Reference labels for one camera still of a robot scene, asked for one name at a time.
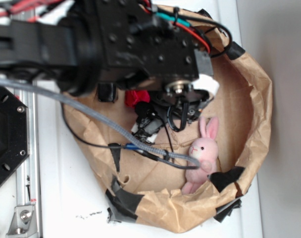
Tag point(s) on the black rectangular block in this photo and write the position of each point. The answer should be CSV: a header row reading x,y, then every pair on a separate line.
x,y
107,92

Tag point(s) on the red paper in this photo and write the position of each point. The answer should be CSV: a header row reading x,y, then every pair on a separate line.
x,y
132,97

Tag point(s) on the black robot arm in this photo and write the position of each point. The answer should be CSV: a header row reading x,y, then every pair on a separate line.
x,y
119,44

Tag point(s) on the pink plush bunny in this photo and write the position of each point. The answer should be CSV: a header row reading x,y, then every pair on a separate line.
x,y
205,150

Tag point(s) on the aluminium extrusion rail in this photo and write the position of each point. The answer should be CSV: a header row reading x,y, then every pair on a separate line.
x,y
28,188

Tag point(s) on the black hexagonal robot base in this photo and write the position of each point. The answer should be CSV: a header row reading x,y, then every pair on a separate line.
x,y
13,134

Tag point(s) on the brown paper bag tray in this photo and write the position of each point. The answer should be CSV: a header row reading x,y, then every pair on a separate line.
x,y
149,192

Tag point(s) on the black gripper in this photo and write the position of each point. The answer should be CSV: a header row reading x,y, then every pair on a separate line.
x,y
181,100

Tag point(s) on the metal corner bracket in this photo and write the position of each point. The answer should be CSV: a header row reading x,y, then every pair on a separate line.
x,y
24,223

